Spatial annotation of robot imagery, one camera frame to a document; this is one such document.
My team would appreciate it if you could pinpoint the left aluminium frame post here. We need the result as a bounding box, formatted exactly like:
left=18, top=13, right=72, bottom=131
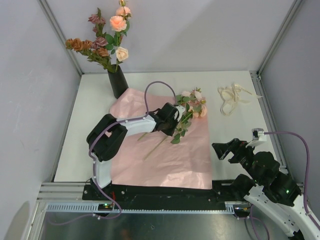
left=37, top=0, right=83, bottom=77

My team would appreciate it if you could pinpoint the cream printed ribbon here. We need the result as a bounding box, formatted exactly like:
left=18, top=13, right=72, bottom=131
left=217, top=83, right=262, bottom=117

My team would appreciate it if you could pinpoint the pale peach rose stem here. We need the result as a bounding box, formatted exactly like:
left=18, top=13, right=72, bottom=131
left=115, top=46, right=129, bottom=72

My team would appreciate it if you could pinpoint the white slotted cable duct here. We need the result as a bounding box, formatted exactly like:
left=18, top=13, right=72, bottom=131
left=46, top=201, right=251, bottom=214

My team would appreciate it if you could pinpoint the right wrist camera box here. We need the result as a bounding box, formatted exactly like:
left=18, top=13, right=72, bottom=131
left=245, top=128, right=267, bottom=148

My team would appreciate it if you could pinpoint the aluminium frame post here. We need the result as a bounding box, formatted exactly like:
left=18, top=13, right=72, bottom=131
left=37, top=0, right=83, bottom=77
left=256, top=0, right=306, bottom=76

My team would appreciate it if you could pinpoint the rust orange rose stem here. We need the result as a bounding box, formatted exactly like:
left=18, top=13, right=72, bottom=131
left=65, top=38, right=112, bottom=71

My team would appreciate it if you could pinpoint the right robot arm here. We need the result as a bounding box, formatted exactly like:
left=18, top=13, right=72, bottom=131
left=212, top=136, right=320, bottom=240

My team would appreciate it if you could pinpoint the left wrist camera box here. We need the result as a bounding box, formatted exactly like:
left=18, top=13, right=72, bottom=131
left=174, top=105, right=186, bottom=122

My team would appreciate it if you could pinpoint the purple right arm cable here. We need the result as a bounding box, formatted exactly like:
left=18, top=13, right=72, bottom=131
left=249, top=131, right=320, bottom=240

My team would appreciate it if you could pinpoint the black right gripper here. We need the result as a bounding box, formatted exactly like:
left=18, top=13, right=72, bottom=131
left=211, top=137, right=263, bottom=184

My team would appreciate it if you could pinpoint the pink wrapping paper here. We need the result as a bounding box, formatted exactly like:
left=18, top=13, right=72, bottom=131
left=111, top=98, right=212, bottom=190

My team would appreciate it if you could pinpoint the light pink rose stem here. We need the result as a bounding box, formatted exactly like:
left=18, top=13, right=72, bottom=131
left=137, top=87, right=208, bottom=141

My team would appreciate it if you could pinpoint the right aluminium frame post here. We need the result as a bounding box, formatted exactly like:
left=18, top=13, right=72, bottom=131
left=256, top=0, right=306, bottom=76

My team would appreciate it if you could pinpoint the black conical vase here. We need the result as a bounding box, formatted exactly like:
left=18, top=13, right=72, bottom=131
left=107, top=64, right=129, bottom=99

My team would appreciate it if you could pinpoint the mauve rose stem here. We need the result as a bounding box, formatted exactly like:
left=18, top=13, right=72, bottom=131
left=88, top=8, right=111, bottom=70

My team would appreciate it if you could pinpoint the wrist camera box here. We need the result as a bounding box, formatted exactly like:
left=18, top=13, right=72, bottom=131
left=174, top=105, right=186, bottom=122
left=245, top=128, right=267, bottom=148

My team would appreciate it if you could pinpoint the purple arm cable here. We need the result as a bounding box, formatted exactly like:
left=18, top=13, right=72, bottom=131
left=47, top=80, right=177, bottom=226
left=249, top=131, right=320, bottom=240

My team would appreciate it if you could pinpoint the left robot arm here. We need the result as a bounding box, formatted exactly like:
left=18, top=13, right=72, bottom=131
left=86, top=102, right=186, bottom=200

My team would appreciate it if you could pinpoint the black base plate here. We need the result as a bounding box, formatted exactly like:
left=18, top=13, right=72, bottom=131
left=82, top=180, right=244, bottom=208

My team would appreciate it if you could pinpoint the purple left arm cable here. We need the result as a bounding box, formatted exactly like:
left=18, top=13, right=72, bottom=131
left=47, top=80, right=177, bottom=226

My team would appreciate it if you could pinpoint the small pink rose stem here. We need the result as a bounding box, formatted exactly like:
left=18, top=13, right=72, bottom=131
left=143, top=100, right=208, bottom=161

